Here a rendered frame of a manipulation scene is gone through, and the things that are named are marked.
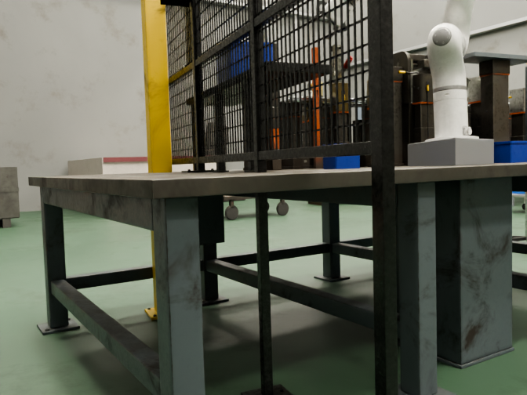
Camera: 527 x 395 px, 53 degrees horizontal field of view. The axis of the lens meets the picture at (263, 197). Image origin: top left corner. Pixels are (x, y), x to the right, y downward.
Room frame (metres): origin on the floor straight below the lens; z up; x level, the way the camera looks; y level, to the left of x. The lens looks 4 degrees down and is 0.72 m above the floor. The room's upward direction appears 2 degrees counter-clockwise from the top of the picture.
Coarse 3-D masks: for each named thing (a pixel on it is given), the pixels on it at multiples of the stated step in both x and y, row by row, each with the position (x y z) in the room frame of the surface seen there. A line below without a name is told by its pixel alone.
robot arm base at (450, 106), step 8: (440, 96) 1.96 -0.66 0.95; (448, 96) 1.94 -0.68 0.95; (456, 96) 1.93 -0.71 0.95; (464, 96) 1.94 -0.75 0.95; (440, 104) 1.96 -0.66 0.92; (448, 104) 1.94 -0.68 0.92; (456, 104) 1.93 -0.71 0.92; (464, 104) 1.94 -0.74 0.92; (440, 112) 1.95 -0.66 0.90; (448, 112) 1.93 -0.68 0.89; (456, 112) 1.93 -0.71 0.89; (464, 112) 1.94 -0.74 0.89; (440, 120) 1.95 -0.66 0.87; (448, 120) 1.93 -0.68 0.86; (456, 120) 1.93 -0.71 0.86; (464, 120) 1.93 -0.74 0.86; (440, 128) 1.95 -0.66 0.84; (448, 128) 1.93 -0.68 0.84; (456, 128) 1.92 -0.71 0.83; (464, 128) 1.93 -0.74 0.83; (440, 136) 1.95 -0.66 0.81; (448, 136) 1.90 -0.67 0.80; (456, 136) 1.89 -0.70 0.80; (464, 136) 1.89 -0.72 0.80; (472, 136) 1.90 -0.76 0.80
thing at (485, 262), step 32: (448, 192) 1.81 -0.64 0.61; (480, 192) 1.83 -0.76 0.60; (448, 224) 1.82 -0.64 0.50; (480, 224) 1.83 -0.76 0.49; (448, 256) 1.82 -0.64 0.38; (480, 256) 1.83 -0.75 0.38; (448, 288) 1.82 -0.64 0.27; (480, 288) 1.83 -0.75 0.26; (448, 320) 1.82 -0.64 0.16; (480, 320) 1.83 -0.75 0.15; (448, 352) 1.82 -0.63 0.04; (480, 352) 1.83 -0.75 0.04
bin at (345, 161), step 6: (324, 144) 1.92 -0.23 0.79; (330, 144) 1.88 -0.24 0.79; (348, 156) 1.88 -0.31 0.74; (354, 156) 1.89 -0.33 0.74; (324, 162) 1.93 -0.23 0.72; (330, 162) 1.89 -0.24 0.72; (336, 162) 1.86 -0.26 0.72; (342, 162) 1.87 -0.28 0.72; (348, 162) 1.88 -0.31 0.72; (354, 162) 1.89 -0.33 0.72; (324, 168) 1.93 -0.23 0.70; (330, 168) 1.89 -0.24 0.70; (336, 168) 1.86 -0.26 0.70; (342, 168) 1.87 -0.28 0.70; (348, 168) 1.88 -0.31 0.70; (354, 168) 1.89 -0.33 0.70
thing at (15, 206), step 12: (0, 168) 6.84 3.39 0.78; (12, 168) 6.91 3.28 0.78; (0, 180) 6.84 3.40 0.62; (12, 180) 6.91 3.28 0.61; (0, 192) 6.83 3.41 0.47; (12, 192) 6.90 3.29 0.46; (0, 204) 6.83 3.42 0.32; (12, 204) 6.90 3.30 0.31; (0, 216) 6.82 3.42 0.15; (12, 216) 6.90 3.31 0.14
